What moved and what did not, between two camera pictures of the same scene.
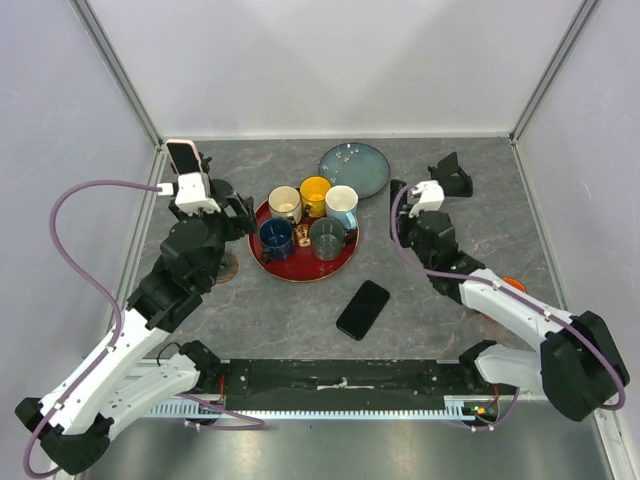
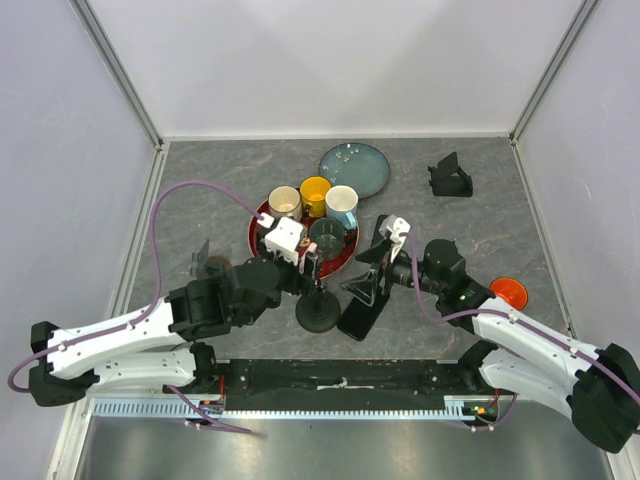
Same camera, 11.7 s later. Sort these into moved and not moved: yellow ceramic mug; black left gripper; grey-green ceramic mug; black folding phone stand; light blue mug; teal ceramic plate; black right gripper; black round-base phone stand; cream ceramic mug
Moved: black right gripper; black round-base phone stand; black left gripper
Not moved: grey-green ceramic mug; yellow ceramic mug; teal ceramic plate; cream ceramic mug; light blue mug; black folding phone stand
